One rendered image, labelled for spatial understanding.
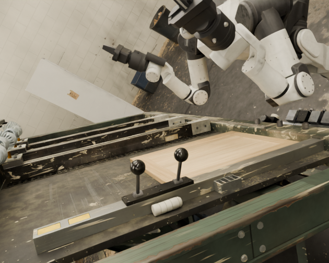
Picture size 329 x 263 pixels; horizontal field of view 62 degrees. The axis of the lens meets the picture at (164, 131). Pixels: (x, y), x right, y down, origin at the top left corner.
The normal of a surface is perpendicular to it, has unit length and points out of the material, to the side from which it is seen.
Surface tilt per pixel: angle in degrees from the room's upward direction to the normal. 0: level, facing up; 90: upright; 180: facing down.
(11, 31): 90
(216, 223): 52
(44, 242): 90
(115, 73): 90
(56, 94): 90
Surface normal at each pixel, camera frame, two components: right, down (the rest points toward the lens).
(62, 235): 0.41, 0.10
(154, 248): -0.16, -0.97
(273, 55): -0.75, 0.35
